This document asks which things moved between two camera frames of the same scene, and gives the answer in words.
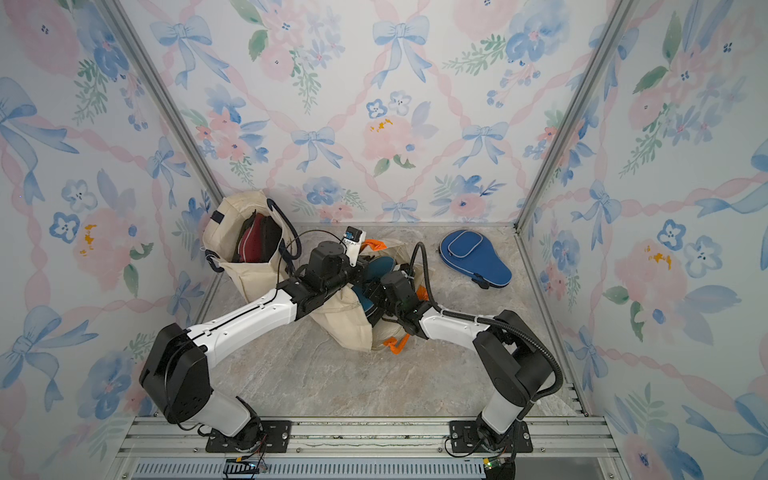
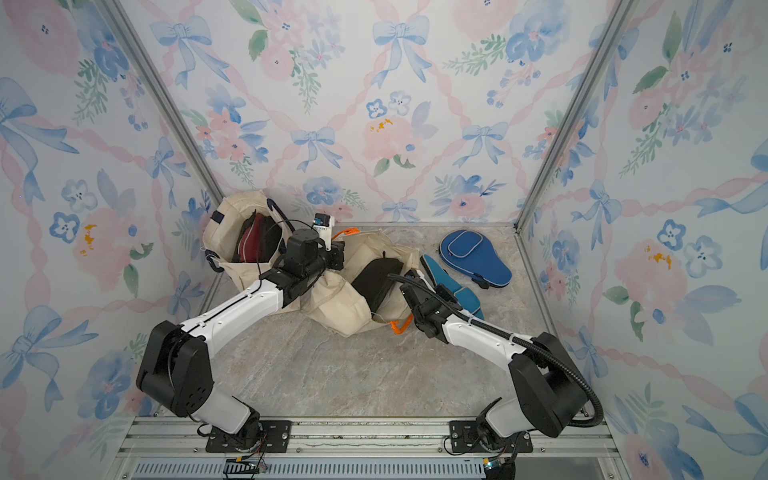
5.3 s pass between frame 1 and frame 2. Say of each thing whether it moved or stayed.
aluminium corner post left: stayed
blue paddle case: stayed
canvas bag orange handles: moved
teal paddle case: moved
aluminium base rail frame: stayed
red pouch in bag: stayed
